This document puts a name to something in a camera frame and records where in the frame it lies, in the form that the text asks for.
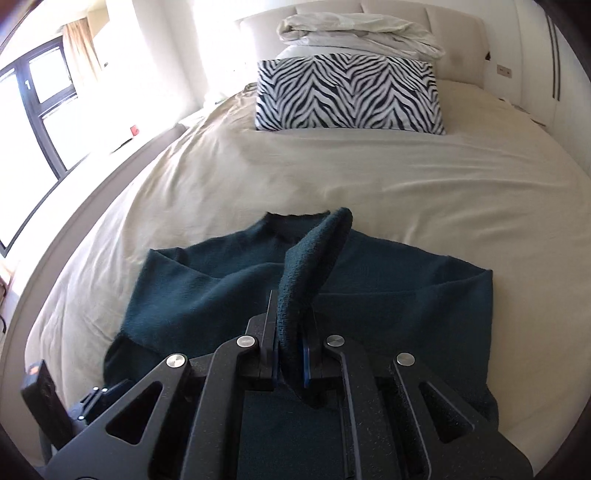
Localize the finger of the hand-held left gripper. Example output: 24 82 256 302
69 378 134 428

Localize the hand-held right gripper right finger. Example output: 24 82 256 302
302 314 550 480

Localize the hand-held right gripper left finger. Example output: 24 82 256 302
41 291 280 480

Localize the dark teal knit sweater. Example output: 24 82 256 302
104 207 502 480

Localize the beige bed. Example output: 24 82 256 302
9 85 591 444

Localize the white bedside table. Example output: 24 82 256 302
111 115 204 154

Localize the zebra print pillow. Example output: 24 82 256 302
255 53 448 136

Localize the dark framed window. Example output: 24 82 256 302
0 39 81 259

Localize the white folded duvet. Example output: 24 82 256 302
276 13 445 61

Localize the beige curtain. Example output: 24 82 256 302
62 18 103 85

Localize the cream padded headboard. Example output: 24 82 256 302
235 2 490 85

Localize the white wardrobe with black handles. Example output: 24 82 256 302
517 9 583 139

